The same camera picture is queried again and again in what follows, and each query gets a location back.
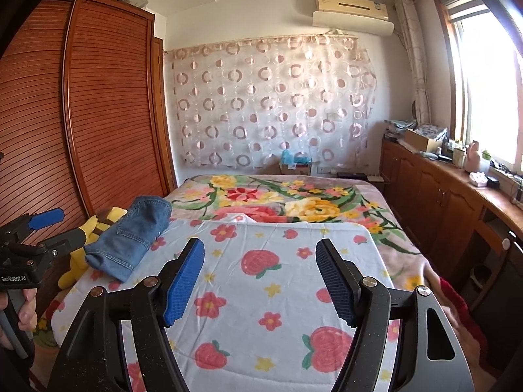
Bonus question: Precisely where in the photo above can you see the small cardboard box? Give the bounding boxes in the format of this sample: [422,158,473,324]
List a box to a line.
[280,162,313,176]

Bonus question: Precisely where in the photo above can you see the sheer circle-pattern curtain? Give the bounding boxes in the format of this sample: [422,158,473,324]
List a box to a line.
[163,35,379,170]

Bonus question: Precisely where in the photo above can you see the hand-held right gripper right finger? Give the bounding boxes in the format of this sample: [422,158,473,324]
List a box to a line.
[316,239,475,392]

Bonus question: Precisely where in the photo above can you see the wooden framed window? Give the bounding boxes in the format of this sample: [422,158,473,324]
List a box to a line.
[435,0,523,172]

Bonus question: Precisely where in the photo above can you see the person's left hand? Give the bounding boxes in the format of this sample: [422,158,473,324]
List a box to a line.
[0,289,38,349]

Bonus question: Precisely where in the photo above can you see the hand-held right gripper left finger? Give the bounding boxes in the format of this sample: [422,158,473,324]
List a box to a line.
[49,237,205,392]

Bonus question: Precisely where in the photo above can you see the yellow plush toy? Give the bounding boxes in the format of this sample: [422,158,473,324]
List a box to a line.
[57,207,129,290]

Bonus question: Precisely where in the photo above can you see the blue plastic bag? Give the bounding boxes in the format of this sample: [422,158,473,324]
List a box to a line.
[282,150,311,168]

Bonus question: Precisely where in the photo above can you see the long wooden cabinet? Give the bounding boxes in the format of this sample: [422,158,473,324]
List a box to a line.
[380,137,523,376]

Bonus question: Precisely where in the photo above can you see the blue floral patterned box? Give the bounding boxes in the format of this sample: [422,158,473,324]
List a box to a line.
[417,123,448,139]

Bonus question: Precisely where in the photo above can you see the open cardboard box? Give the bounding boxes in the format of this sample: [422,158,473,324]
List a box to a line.
[404,128,444,153]

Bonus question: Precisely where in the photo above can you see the blue denim pants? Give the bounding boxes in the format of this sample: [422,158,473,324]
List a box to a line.
[84,196,172,282]

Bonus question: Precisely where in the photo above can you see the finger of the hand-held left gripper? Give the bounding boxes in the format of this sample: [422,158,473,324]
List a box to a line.
[2,208,65,246]
[39,227,87,258]

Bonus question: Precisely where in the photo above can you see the white air deflector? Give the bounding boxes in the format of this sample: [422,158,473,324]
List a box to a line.
[312,10,395,35]

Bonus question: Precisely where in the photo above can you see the brown slatted wooden wardrobe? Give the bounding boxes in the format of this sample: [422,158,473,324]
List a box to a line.
[0,0,178,307]

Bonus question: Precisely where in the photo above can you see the strawberry print bed sheet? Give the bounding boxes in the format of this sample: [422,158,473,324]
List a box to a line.
[53,218,403,392]

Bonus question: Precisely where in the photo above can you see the floral blanket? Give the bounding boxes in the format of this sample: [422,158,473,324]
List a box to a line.
[33,173,491,376]

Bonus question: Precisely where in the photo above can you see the white patterned window curtain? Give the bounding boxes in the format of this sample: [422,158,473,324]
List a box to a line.
[396,0,431,125]

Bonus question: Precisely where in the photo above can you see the white air conditioner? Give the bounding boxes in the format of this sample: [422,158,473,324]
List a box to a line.
[315,0,389,19]

